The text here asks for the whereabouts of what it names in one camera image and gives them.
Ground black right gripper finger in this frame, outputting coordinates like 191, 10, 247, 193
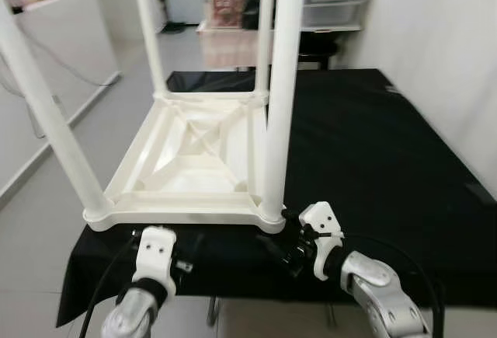
256, 233, 293, 267

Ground white plastic table top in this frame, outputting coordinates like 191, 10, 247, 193
82, 89, 287, 235

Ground thin metal table leg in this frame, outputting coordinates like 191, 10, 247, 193
207, 298, 221, 328

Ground black tablecloth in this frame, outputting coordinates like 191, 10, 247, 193
56, 68, 497, 328

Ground black stool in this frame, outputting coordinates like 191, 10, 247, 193
297, 37, 340, 71

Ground black bag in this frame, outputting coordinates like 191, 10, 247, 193
245, 0, 265, 30

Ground clear plastic container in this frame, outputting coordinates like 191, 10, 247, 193
299, 0, 373, 31

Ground red food poster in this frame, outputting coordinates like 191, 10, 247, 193
210, 0, 253, 28

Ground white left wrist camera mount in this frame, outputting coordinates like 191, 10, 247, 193
132, 226, 178, 300

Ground long thin black wall cable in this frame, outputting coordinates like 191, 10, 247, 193
22, 27, 121, 88

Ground looped black wall cables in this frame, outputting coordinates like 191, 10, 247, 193
0, 54, 49, 141

